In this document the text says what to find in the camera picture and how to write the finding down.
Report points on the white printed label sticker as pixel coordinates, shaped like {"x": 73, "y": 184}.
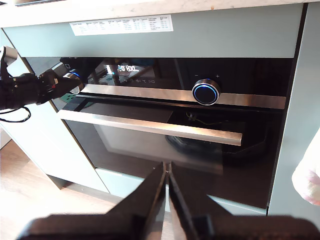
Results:
{"x": 120, "y": 25}

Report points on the grey-green panel with label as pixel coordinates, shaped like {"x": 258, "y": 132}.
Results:
{"x": 200, "y": 42}

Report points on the grey-green panel below oven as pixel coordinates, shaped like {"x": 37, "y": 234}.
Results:
{"x": 120, "y": 182}

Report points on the narrow grey-green cabinet door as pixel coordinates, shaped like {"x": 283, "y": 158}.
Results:
{"x": 50, "y": 140}

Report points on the pink white cloth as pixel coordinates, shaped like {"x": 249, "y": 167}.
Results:
{"x": 310, "y": 180}

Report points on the rotary knob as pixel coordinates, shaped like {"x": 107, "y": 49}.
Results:
{"x": 78, "y": 88}
{"x": 206, "y": 92}

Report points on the black built-in oven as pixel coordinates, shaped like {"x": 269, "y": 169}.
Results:
{"x": 250, "y": 120}

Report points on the wide grey-green cabinet door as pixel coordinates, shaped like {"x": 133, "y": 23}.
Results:
{"x": 295, "y": 100}

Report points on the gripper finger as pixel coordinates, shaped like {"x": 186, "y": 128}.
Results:
{"x": 63, "y": 87}
{"x": 150, "y": 200}
{"x": 187, "y": 200}

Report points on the rotary knob under plus minus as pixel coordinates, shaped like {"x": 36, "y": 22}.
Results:
{"x": 206, "y": 92}

